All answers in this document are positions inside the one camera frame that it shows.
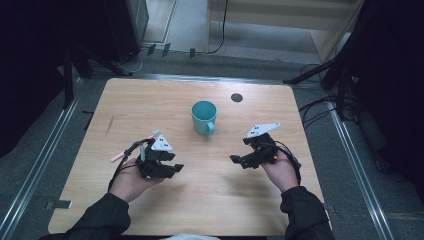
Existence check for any metal floor rail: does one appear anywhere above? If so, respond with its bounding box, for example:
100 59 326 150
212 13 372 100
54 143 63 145
0 77 84 240
325 100 397 240

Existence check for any dark cabinet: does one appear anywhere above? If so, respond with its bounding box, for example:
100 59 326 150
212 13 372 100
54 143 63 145
101 0 150 65

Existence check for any grey metal bracket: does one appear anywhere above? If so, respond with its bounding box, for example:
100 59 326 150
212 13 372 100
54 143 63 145
44 199 74 211

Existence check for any pink toothbrush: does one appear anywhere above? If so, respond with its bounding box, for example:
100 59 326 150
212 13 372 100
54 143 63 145
110 129 162 164

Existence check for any bundle of black cables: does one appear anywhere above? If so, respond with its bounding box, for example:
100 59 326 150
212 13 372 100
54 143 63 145
298 62 338 130

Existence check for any right hand-held gripper cable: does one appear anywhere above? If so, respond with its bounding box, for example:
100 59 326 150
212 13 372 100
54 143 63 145
272 139 303 187

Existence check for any black metal stand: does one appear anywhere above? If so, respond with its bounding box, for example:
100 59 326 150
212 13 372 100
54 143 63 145
283 54 353 122
62 49 75 110

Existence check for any white floor cable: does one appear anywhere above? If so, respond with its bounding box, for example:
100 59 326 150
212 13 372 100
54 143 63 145
115 48 145 75

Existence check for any black curtain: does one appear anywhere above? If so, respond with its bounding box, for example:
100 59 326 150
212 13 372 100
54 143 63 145
0 0 113 159
348 0 424 203

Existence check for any hand-held gripper cable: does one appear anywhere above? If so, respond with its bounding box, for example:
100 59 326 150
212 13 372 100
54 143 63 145
106 137 156 193
272 139 303 187

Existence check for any left hand-held gripper cable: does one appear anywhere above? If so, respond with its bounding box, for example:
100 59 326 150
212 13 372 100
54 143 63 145
106 137 156 193

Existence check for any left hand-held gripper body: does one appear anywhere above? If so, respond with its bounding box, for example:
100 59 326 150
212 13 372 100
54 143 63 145
134 134 177 180

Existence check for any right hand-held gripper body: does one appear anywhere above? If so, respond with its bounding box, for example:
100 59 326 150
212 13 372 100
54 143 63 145
240 121 282 170

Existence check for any person's left hand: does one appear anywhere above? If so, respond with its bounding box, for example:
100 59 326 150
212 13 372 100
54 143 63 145
108 157 165 204

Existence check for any teal cup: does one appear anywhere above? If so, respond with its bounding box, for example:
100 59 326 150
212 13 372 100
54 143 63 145
190 100 218 137

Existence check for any light wooden furniture panel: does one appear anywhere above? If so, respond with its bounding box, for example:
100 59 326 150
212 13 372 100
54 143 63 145
205 0 365 64

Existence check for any person's right hand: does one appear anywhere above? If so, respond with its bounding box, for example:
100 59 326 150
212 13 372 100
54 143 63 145
261 156 300 194

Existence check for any white cloth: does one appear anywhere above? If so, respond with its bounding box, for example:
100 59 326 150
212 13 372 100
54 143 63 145
159 232 222 240

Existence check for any black floor cable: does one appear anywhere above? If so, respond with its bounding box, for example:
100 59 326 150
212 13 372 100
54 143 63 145
194 0 230 56

